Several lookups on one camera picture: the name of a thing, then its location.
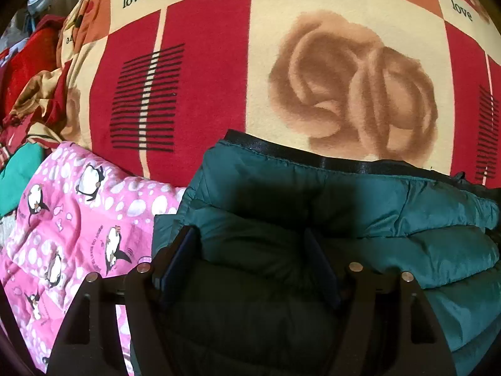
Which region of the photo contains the teal quilted puffer jacket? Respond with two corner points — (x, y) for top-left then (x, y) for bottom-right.
(152, 131), (500, 375)

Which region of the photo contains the red clothes pile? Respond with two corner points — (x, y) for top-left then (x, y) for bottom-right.
(1, 15), (71, 154)

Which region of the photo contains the pink penguin print bedsheet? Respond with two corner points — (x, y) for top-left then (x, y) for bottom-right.
(1, 142), (184, 371)

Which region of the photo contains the green garment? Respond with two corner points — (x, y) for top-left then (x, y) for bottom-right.
(0, 144), (45, 217)

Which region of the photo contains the red cream rose blanket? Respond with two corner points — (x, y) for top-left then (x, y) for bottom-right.
(56, 0), (500, 188)

